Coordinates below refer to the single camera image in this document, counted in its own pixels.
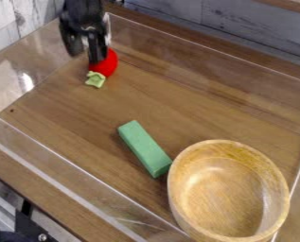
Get green rectangular block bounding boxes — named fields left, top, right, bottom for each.
left=119, top=120, right=173, bottom=179

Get clear acrylic tray walls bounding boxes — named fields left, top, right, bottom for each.
left=0, top=14, right=300, bottom=242

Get red plush strawberry toy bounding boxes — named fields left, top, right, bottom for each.
left=85, top=49, right=119, bottom=88

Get clear acrylic corner bracket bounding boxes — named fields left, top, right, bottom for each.
left=82, top=12, right=112, bottom=48

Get black metal table clamp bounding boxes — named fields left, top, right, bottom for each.
left=14, top=211, right=58, bottom=242

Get wooden bowl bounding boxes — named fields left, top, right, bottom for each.
left=168, top=140, right=290, bottom=242

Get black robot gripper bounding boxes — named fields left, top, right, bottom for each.
left=58, top=0, right=108, bottom=64

